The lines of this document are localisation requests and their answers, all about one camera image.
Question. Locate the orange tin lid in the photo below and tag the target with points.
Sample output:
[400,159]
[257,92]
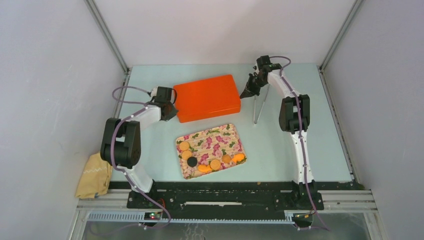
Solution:
[207,98]

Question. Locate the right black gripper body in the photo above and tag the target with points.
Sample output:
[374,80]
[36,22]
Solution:
[253,84]

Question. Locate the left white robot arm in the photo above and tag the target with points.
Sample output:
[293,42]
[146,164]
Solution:
[121,144]

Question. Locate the black round cookie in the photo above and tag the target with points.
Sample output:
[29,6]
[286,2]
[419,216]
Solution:
[192,161]

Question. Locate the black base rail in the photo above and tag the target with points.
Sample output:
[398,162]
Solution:
[231,200]

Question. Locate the yellow cloth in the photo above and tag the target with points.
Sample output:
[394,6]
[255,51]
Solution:
[95,178]

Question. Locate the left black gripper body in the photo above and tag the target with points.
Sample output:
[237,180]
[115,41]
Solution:
[172,112]

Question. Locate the floral cookie tray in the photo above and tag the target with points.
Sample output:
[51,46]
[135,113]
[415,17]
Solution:
[210,144]

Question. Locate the tan round cookie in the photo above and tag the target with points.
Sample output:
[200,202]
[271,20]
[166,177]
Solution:
[184,146]
[215,165]
[185,155]

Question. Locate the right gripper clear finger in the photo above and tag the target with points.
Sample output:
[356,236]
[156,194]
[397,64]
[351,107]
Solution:
[259,107]
[254,110]

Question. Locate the orange pumpkin cookie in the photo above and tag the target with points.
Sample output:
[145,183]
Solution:
[204,168]
[238,157]

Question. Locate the small tan cookie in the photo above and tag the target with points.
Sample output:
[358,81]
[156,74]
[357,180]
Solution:
[226,159]

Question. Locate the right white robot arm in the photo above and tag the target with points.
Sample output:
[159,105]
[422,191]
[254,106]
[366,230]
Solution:
[294,116]

